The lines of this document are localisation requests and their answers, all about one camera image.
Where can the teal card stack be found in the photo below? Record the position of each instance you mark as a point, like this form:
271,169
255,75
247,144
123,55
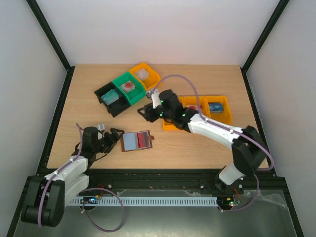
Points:
110,97

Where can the black frame post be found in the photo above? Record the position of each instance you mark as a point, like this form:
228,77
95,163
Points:
280,7
35,8

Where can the yellow bin far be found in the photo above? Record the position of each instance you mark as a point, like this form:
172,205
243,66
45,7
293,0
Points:
226,115

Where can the black frame post right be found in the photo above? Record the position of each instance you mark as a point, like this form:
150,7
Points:
280,7

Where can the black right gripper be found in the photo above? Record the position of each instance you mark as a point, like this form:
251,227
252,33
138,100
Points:
150,112

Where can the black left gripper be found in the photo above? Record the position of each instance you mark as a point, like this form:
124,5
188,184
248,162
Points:
112,141

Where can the brown leather card holder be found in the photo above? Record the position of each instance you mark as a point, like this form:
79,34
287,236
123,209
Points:
129,141

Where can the blue card stack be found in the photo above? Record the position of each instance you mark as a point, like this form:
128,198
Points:
216,107

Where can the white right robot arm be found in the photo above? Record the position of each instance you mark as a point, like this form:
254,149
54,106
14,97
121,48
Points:
248,148

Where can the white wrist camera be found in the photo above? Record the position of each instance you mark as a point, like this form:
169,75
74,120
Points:
101,128
154,96

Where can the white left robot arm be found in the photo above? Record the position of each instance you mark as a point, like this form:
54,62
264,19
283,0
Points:
48,196

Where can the yellow bin middle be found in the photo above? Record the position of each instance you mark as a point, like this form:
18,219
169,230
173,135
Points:
203,100

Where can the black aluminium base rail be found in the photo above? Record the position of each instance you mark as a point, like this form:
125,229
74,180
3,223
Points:
154,179

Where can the black frame post left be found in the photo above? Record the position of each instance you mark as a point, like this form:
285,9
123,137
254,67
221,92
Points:
35,8

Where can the yellow bin left group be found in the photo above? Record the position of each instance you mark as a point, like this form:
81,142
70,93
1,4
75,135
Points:
151,81

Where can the black bin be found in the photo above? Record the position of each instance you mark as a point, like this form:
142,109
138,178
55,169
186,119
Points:
119,105

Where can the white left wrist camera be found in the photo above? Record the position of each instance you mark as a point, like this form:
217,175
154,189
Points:
101,128

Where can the green bin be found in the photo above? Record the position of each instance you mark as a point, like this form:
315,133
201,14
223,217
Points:
137,94

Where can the yellow bin near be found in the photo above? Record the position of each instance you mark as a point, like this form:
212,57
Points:
167,126

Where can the white slotted cable duct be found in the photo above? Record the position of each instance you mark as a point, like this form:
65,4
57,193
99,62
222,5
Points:
147,201

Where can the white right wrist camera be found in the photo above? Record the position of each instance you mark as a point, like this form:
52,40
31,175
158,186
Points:
154,96

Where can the red white card stack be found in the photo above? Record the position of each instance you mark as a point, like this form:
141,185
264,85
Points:
127,86

